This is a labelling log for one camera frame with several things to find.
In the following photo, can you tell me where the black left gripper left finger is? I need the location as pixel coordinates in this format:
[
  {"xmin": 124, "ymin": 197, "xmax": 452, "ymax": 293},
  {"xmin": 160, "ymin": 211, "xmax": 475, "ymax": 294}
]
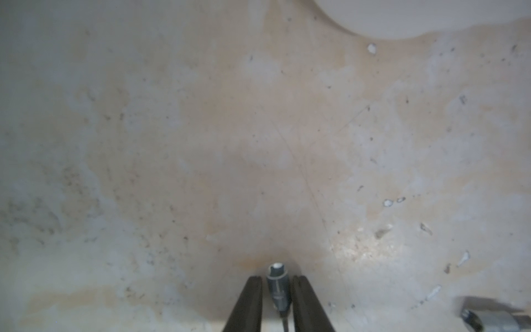
[{"xmin": 223, "ymin": 276, "xmax": 263, "ymax": 332}]

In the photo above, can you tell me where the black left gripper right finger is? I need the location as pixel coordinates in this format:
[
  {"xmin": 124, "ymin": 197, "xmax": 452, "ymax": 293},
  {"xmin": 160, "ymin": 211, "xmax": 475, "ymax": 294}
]
[{"xmin": 291, "ymin": 275, "xmax": 335, "ymax": 332}]

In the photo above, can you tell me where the chrome bit row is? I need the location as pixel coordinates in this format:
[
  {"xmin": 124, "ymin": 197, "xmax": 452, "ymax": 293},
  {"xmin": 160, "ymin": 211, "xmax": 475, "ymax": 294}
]
[{"xmin": 460, "ymin": 308, "xmax": 531, "ymax": 332}]

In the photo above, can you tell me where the white rectangular storage box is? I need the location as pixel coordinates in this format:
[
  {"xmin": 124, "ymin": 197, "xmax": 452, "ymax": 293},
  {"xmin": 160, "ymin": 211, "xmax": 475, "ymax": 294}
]
[{"xmin": 315, "ymin": 0, "xmax": 530, "ymax": 40}]

